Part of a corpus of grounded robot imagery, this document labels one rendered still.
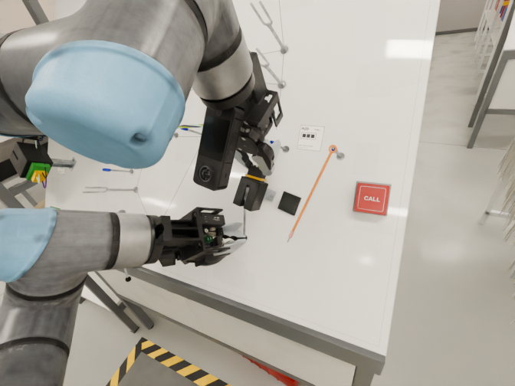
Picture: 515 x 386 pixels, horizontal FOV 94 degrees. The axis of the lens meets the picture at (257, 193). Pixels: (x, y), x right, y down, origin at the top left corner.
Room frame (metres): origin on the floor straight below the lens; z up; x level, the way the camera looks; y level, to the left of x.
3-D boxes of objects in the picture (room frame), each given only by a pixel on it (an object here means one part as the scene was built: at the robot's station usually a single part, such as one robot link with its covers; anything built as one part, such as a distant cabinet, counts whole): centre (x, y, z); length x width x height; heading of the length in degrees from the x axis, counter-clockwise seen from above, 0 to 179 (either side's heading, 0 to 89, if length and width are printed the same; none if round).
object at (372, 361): (0.47, 0.33, 0.83); 1.18 x 0.06 x 0.06; 59
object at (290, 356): (0.35, 0.08, 0.60); 0.55 x 0.03 x 0.39; 59
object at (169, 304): (0.64, 0.55, 0.60); 0.55 x 0.02 x 0.39; 59
